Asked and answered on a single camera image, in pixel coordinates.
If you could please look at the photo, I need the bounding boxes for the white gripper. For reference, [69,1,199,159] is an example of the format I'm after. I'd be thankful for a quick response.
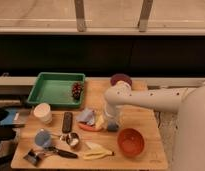
[95,105,121,129]

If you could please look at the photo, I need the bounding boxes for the blue sponge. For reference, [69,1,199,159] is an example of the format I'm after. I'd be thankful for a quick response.
[107,122,119,132]

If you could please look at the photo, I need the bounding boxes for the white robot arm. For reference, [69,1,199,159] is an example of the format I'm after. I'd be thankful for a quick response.
[104,79,205,171]

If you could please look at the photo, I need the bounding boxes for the red bowl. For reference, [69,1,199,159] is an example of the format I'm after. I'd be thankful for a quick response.
[117,128,145,157]

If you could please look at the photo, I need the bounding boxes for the purple bowl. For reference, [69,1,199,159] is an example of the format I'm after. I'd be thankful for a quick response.
[110,73,132,86]

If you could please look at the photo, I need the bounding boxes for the blue grey crumpled cloth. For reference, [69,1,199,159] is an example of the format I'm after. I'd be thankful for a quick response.
[76,108,95,126]

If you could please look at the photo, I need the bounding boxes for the red toy chili pepper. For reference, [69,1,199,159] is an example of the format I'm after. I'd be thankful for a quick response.
[78,123,102,132]

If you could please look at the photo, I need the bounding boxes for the silver metal measuring cup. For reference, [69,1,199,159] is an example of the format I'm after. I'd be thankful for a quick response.
[60,132,80,148]

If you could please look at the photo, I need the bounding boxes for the black remote control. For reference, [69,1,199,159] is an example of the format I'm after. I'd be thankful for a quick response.
[62,112,73,133]

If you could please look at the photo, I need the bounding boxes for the dark red grape bunch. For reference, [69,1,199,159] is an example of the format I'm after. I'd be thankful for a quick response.
[72,82,83,100]

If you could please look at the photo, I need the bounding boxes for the green plastic tray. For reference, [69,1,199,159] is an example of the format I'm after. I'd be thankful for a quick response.
[27,72,85,108]

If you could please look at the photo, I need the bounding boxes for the white paper cup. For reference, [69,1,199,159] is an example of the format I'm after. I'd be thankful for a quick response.
[33,103,52,124]

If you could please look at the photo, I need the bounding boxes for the blue measuring cup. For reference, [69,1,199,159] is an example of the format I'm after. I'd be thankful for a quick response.
[34,129,58,148]

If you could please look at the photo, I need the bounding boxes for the blue box on left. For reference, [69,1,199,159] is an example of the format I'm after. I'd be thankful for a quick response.
[0,109,25,127]

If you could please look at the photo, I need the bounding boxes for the black handled spatula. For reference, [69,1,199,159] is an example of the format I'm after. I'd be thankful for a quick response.
[24,146,78,167]

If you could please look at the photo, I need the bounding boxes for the right metal window post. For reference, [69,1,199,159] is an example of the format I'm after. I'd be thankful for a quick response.
[138,0,153,32]

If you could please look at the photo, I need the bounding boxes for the metal window post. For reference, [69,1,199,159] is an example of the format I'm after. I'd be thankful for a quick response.
[138,0,153,32]
[74,0,86,32]

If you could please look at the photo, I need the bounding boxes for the left metal window post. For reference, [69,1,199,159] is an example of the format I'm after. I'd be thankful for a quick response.
[74,0,86,32]

